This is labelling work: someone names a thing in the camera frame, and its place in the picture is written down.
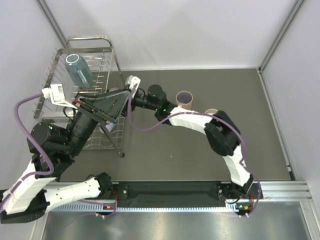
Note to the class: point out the lavender plastic cup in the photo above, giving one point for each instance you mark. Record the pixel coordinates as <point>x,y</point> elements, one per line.
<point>109,127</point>

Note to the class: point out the beige plastic cup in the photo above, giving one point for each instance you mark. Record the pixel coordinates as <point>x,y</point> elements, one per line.
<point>211,111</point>

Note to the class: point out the aluminium frame post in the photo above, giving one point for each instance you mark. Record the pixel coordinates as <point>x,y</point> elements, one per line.
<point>284,28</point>
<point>52,22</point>

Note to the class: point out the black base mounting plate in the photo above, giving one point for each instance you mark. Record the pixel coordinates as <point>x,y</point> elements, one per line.
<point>171,194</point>

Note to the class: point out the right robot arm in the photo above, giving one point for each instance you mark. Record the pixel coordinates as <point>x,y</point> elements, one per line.
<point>223,136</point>

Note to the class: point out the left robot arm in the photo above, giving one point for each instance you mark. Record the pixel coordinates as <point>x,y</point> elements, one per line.
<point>53,149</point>

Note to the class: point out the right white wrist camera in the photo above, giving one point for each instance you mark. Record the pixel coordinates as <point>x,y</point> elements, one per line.
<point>132,83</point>

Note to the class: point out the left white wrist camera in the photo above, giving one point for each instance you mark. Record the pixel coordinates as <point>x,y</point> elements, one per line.
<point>57,96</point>

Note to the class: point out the clear glass cup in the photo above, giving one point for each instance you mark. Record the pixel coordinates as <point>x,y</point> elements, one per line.
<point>113,89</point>

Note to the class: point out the teal ceramic mug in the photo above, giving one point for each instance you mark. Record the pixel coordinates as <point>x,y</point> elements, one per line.
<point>79,71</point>

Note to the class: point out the steel dish rack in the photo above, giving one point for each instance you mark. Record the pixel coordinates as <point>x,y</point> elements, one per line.
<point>100,55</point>

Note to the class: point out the pink mug lavender inside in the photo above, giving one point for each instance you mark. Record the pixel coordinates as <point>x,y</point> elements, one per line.
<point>185,99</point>

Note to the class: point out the right aluminium frame post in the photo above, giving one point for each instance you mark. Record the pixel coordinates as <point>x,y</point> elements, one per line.
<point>284,28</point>

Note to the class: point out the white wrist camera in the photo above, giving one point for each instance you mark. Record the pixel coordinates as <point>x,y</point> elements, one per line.
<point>132,83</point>
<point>57,96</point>

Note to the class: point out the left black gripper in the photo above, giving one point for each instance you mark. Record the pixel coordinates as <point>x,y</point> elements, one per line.
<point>108,105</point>

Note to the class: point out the left aluminium frame post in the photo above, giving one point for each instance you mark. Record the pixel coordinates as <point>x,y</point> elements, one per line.
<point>52,22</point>

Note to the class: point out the grey slotted cable duct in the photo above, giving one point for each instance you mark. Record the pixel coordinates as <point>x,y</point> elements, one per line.
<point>105,208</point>

